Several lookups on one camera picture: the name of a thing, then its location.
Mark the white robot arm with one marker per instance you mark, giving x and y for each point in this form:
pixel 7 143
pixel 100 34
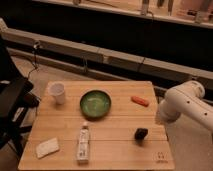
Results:
pixel 185 98

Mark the black eraser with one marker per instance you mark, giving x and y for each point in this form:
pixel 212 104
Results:
pixel 140 133

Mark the green bowl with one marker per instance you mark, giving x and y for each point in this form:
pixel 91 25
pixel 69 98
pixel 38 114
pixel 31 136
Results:
pixel 95 104

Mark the orange carrot toy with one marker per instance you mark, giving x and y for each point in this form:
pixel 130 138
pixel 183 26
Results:
pixel 140 101

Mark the white paper cup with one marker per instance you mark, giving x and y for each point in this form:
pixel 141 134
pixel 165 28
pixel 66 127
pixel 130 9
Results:
pixel 57 91

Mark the white glue tube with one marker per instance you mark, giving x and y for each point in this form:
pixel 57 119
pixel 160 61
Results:
pixel 83 144

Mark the white folded cloth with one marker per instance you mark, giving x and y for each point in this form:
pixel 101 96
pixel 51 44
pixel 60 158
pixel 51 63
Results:
pixel 47 147

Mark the black chair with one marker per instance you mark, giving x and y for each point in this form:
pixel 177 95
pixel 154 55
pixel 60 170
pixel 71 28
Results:
pixel 15 100

